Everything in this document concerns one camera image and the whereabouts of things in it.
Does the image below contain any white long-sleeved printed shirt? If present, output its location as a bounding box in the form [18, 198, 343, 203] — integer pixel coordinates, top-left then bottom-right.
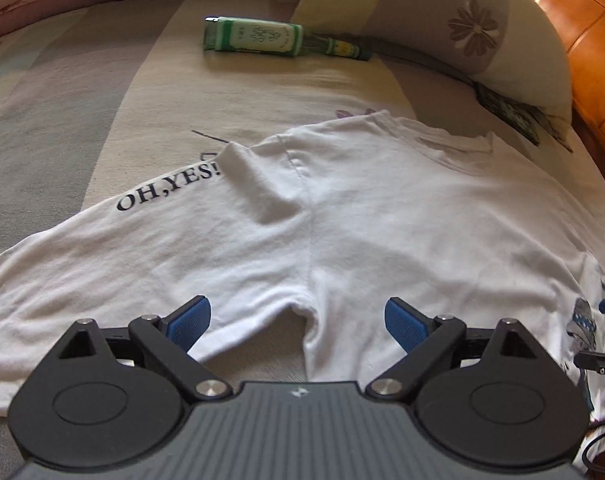
[0, 110, 605, 419]

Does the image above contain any green glass bottle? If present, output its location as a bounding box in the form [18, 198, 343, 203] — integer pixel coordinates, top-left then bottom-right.
[204, 16, 372, 61]

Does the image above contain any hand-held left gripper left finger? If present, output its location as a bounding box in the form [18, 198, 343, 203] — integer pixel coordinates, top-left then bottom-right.
[57, 296, 233, 402]

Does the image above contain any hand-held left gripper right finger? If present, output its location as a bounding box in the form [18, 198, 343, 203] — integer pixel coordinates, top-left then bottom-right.
[366, 297, 543, 402]

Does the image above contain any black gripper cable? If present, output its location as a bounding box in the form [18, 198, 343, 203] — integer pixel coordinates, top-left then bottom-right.
[579, 421, 605, 480]

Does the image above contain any floral patchwork pillow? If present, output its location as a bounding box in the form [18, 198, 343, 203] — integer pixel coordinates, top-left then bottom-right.
[290, 0, 574, 154]

